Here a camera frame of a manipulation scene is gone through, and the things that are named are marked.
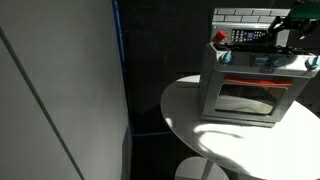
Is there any blue partition frame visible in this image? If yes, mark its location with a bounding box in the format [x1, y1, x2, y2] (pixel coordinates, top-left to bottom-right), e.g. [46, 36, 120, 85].
[111, 0, 174, 138]

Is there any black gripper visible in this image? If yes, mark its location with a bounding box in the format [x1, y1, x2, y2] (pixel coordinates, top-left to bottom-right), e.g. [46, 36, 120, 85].
[267, 13, 318, 36]

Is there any toy oven door red handle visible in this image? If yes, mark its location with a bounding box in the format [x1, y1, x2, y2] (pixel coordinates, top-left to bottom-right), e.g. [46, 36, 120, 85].
[213, 74, 303, 123]

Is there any large red stove button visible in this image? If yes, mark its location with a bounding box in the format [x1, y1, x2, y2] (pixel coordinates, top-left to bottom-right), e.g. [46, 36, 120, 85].
[213, 29, 228, 43]

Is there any blue stove knob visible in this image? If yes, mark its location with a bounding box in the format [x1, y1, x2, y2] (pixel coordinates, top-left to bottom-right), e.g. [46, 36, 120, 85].
[271, 55, 287, 68]
[218, 50, 234, 66]
[254, 55, 270, 68]
[305, 55, 320, 71]

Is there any white round table base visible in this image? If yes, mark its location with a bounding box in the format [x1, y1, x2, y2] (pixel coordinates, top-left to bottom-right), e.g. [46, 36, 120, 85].
[174, 156, 231, 180]

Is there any grey toy stove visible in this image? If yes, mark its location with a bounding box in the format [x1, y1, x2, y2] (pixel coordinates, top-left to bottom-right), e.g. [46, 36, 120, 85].
[198, 7, 320, 128]

